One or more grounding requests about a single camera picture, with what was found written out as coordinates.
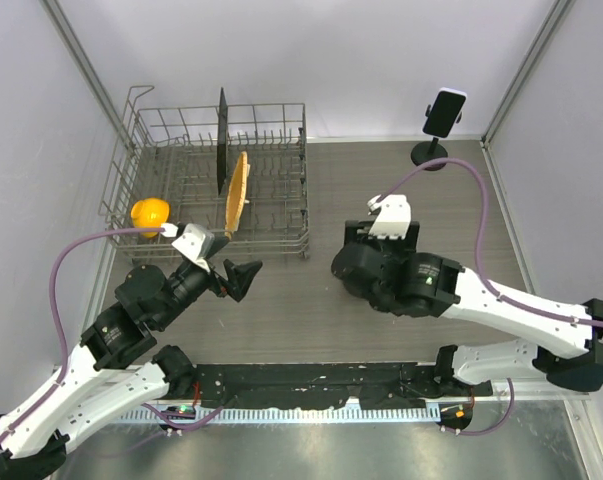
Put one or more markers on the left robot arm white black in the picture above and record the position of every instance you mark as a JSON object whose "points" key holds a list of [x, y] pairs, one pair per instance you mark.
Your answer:
{"points": [[92, 386]]}

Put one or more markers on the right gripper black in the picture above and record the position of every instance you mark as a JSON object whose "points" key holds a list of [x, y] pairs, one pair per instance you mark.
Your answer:
{"points": [[358, 232]]}

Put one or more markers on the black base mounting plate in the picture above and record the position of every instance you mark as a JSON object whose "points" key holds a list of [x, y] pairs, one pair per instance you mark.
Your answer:
{"points": [[313, 386]]}

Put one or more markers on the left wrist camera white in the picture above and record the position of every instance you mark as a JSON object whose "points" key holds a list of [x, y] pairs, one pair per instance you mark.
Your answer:
{"points": [[193, 243]]}

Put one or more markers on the yellow bowl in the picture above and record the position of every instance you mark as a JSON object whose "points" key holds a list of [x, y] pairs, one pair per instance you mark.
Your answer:
{"points": [[150, 212]]}

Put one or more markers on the grey wire dish rack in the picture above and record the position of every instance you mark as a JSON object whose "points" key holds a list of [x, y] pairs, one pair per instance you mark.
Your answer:
{"points": [[169, 152]]}

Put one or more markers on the white slotted cable duct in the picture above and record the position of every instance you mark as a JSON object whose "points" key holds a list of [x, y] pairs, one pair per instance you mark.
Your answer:
{"points": [[350, 413]]}

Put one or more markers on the orange wooden plate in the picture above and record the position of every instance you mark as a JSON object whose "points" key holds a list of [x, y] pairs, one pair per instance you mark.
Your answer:
{"points": [[237, 195]]}

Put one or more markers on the black plate upright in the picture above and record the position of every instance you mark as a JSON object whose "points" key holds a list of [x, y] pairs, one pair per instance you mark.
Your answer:
{"points": [[222, 142]]}

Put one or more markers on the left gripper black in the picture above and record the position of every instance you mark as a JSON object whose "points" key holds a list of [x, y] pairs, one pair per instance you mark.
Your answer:
{"points": [[241, 276]]}

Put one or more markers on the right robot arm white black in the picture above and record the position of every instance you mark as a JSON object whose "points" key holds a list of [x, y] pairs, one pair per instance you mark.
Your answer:
{"points": [[551, 340]]}

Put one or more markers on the lavender smartphone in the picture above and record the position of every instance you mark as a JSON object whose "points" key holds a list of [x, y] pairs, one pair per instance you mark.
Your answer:
{"points": [[444, 112]]}

